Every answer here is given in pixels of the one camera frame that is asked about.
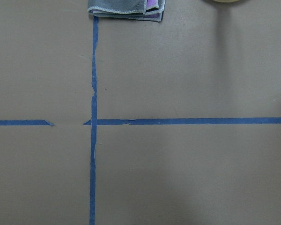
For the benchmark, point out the grey folded cloth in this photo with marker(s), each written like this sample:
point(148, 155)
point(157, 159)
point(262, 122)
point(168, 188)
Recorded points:
point(144, 10)

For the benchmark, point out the wooden mug tree stand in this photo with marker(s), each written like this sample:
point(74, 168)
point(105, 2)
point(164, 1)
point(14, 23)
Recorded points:
point(225, 1)

